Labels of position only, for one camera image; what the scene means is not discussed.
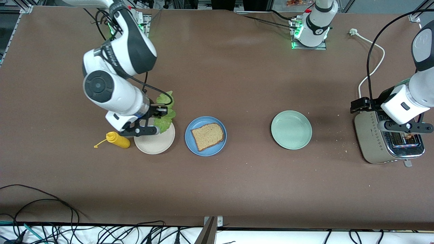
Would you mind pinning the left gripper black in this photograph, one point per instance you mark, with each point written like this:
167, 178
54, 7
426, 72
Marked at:
372, 102

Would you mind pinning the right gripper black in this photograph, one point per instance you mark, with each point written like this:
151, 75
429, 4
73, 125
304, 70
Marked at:
155, 110

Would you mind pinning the green lettuce leaf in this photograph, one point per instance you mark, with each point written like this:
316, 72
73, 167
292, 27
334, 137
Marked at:
166, 123

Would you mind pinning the brown bread slice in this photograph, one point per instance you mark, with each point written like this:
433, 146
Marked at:
206, 136
411, 136

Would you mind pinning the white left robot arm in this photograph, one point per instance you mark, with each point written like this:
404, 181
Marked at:
315, 27

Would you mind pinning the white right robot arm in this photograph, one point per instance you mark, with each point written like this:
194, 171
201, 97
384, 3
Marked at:
115, 91

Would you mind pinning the beige round plate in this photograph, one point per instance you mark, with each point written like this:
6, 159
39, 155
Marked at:
156, 144

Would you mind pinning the blue round plate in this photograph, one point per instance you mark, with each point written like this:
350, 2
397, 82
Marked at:
193, 145

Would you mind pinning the pale green round plate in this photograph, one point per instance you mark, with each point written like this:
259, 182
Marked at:
291, 129

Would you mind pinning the beige chrome toaster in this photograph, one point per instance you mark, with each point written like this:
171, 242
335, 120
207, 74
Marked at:
368, 139

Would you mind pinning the yellow mustard squeeze bottle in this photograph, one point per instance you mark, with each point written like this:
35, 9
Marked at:
118, 139

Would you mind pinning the orange snack packet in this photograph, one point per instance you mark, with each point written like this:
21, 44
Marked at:
298, 2

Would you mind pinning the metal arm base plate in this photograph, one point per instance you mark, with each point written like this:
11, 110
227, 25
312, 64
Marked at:
307, 47
148, 25

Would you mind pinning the aluminium frame profile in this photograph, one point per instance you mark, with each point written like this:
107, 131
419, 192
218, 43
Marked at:
414, 16
17, 30

